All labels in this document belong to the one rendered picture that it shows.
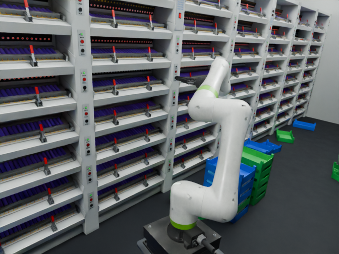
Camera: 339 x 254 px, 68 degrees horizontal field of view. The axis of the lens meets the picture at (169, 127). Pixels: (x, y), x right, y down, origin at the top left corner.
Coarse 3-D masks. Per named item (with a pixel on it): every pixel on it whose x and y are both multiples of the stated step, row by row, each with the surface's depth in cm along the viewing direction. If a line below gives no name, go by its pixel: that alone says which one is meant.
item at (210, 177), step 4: (204, 176) 192; (208, 176) 189; (212, 176) 186; (212, 180) 187; (252, 180) 183; (248, 184) 180; (252, 184) 186; (240, 188) 171; (244, 188) 177; (240, 192) 173
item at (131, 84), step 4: (156, 80) 179; (160, 80) 181; (120, 84) 158; (124, 84) 160; (128, 84) 161; (132, 84) 163; (136, 84) 166; (140, 84) 169; (144, 84) 171; (152, 84) 177; (96, 88) 146; (100, 88) 148; (104, 88) 150; (108, 88) 152; (116, 88) 156; (120, 88) 158; (96, 92) 145
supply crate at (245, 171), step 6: (210, 162) 192; (216, 162) 199; (210, 168) 186; (240, 168) 191; (246, 168) 187; (252, 168) 184; (240, 174) 169; (246, 174) 184; (252, 174) 180; (240, 180) 170; (246, 180) 175
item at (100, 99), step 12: (132, 72) 174; (144, 72) 181; (156, 72) 186; (156, 84) 180; (168, 84) 180; (96, 96) 143; (108, 96) 147; (120, 96) 152; (132, 96) 159; (144, 96) 167
